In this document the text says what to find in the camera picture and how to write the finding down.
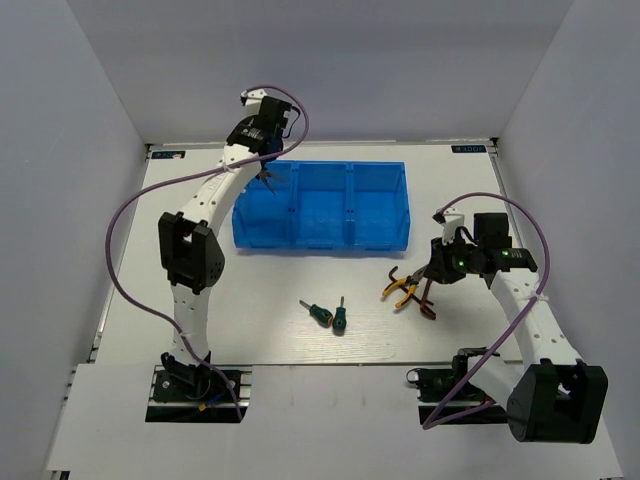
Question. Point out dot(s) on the short brown hex key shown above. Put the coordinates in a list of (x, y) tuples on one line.
[(391, 275)]

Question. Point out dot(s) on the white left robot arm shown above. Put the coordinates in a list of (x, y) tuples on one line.
[(189, 249)]

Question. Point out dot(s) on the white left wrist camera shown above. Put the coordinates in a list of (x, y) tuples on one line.
[(251, 98)]

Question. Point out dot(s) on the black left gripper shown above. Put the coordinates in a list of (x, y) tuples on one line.
[(248, 122)]

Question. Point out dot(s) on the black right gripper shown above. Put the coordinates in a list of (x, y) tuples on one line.
[(438, 267)]

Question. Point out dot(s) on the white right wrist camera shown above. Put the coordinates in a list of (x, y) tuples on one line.
[(451, 220)]

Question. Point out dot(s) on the small yellow black pliers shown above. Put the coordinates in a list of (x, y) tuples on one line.
[(267, 177)]

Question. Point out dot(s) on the green Phillips stubby screwdriver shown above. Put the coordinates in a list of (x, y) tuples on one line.
[(320, 314)]

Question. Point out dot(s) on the long-nose yellow black pliers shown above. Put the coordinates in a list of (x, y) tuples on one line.
[(408, 284)]

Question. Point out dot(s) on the thick long brown hex key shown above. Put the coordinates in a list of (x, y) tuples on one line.
[(425, 305)]

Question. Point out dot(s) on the blue three-compartment bin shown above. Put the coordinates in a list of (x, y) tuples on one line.
[(325, 205)]

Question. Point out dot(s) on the green flathead stubby screwdriver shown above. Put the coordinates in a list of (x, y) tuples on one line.
[(339, 322)]

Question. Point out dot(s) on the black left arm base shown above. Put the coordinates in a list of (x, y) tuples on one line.
[(189, 394)]

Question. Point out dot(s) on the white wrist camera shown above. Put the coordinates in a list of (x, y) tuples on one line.
[(451, 220), (251, 98)]

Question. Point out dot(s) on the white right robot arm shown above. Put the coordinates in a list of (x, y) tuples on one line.
[(555, 397)]

